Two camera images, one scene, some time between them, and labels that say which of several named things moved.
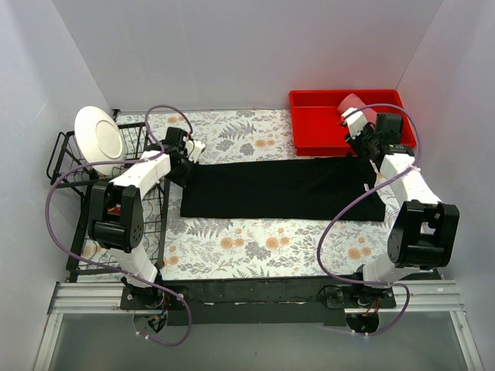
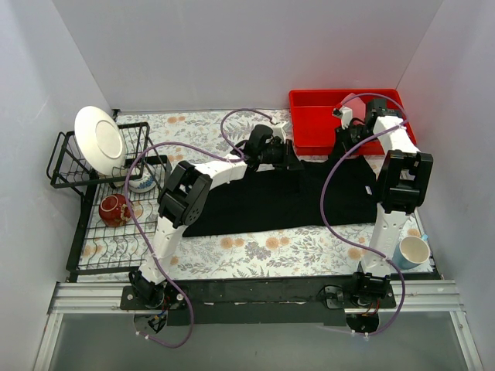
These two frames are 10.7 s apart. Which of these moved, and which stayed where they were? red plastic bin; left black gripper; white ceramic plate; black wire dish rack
Moved: left black gripper
Stayed: white ceramic plate; red plastic bin; black wire dish rack
